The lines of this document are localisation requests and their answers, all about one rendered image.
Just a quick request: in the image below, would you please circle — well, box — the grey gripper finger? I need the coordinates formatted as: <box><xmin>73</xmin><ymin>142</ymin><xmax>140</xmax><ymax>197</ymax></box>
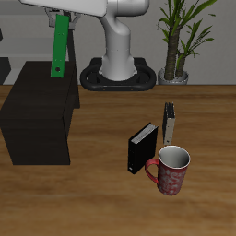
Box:
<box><xmin>44</xmin><ymin>7</ymin><xmax>58</xmax><ymax>30</ymax></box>
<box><xmin>68</xmin><ymin>12</ymin><xmax>82</xmax><ymax>30</ymax></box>

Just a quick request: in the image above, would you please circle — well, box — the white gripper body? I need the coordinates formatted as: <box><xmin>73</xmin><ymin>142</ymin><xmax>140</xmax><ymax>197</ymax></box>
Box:
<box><xmin>18</xmin><ymin>0</ymin><xmax>109</xmax><ymax>18</ymax></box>

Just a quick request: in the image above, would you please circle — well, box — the black book with pale cover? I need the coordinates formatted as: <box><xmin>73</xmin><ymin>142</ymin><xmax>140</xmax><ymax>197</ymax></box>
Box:
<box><xmin>162</xmin><ymin>101</ymin><xmax>176</xmax><ymax>146</ymax></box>

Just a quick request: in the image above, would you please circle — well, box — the dark wooden cabinet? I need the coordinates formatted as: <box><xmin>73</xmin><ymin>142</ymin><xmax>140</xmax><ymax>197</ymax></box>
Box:
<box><xmin>0</xmin><ymin>29</ymin><xmax>81</xmax><ymax>166</ymax></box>

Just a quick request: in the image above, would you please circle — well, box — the pot plant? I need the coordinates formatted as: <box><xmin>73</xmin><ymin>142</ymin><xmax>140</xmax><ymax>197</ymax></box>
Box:
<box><xmin>157</xmin><ymin>0</ymin><xmax>218</xmax><ymax>86</ymax></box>

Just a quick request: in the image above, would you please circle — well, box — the red patterned mug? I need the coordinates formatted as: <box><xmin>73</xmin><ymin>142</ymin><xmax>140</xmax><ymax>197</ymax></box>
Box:
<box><xmin>145</xmin><ymin>145</ymin><xmax>192</xmax><ymax>196</ymax></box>

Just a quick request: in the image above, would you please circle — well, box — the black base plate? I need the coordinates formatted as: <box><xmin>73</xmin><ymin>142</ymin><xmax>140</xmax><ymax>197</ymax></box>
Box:
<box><xmin>79</xmin><ymin>56</ymin><xmax>158</xmax><ymax>92</ymax></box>

